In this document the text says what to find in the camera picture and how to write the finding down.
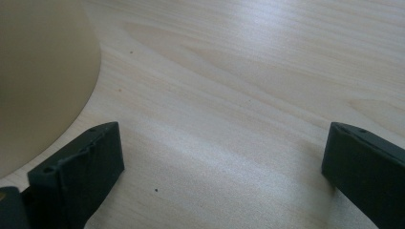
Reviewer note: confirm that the beige round container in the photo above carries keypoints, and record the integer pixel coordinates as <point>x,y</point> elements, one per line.
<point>41,76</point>

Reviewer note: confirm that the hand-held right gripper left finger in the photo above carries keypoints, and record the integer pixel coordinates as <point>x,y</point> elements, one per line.
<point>79,171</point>

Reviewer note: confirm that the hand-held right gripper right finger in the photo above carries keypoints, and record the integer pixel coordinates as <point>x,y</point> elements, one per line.
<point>366,168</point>

